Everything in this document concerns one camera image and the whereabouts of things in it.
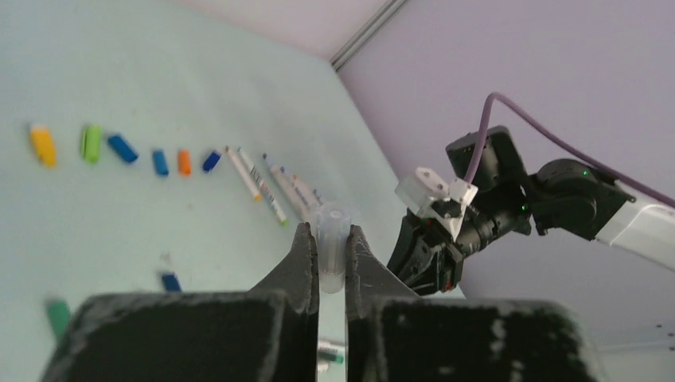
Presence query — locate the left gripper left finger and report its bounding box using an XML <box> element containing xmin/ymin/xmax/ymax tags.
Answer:
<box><xmin>42</xmin><ymin>223</ymin><xmax>319</xmax><ymax>381</ymax></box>

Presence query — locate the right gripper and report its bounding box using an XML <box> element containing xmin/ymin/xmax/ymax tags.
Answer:
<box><xmin>386</xmin><ymin>200</ymin><xmax>531</xmax><ymax>298</ymax></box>

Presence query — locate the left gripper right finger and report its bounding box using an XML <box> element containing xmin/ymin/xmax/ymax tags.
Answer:
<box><xmin>345</xmin><ymin>225</ymin><xmax>604</xmax><ymax>381</ymax></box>

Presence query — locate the navy blue pen cap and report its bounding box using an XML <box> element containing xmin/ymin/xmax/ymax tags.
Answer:
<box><xmin>159</xmin><ymin>272</ymin><xmax>182</xmax><ymax>292</ymax></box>

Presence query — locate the light green pen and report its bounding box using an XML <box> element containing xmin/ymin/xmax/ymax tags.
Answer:
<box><xmin>237</xmin><ymin>146</ymin><xmax>288</xmax><ymax>226</ymax></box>

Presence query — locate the large blue marker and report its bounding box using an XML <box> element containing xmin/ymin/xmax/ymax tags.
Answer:
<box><xmin>262</xmin><ymin>153</ymin><xmax>312</xmax><ymax>222</ymax></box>

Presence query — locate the yellow pen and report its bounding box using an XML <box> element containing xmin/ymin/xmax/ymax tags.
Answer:
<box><xmin>224</xmin><ymin>146</ymin><xmax>262</xmax><ymax>201</ymax></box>

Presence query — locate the dark blue pen cap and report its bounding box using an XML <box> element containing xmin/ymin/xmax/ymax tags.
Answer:
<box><xmin>201</xmin><ymin>150</ymin><xmax>222</xmax><ymax>173</ymax></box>

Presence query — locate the orange pen cap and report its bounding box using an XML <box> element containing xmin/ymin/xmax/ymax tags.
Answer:
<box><xmin>178</xmin><ymin>149</ymin><xmax>192</xmax><ymax>177</ymax></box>

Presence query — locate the small blue pen cap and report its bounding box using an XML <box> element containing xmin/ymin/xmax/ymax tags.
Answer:
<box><xmin>151</xmin><ymin>149</ymin><xmax>170</xmax><ymax>177</ymax></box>

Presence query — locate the green marker cap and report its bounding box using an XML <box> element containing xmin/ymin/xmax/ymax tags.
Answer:
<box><xmin>45</xmin><ymin>298</ymin><xmax>71</xmax><ymax>340</ymax></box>

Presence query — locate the large blue marker cap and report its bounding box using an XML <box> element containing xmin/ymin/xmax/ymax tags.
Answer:
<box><xmin>107</xmin><ymin>134</ymin><xmax>139</xmax><ymax>164</ymax></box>

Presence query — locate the light green pen cap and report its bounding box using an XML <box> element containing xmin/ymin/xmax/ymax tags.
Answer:
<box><xmin>80</xmin><ymin>125</ymin><xmax>103</xmax><ymax>164</ymax></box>

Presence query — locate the yellow pen cap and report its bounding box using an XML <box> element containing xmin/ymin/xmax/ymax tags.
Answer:
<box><xmin>29</xmin><ymin>124</ymin><xmax>57</xmax><ymax>168</ymax></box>

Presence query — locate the orange cap marker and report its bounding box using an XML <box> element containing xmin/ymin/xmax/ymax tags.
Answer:
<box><xmin>312</xmin><ymin>189</ymin><xmax>324</xmax><ymax>206</ymax></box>

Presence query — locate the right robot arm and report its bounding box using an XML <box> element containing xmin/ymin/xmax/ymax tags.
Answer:
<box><xmin>388</xmin><ymin>126</ymin><xmax>674</xmax><ymax>296</ymax></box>

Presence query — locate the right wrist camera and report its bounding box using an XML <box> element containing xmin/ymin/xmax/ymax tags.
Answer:
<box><xmin>395</xmin><ymin>167</ymin><xmax>478</xmax><ymax>241</ymax></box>

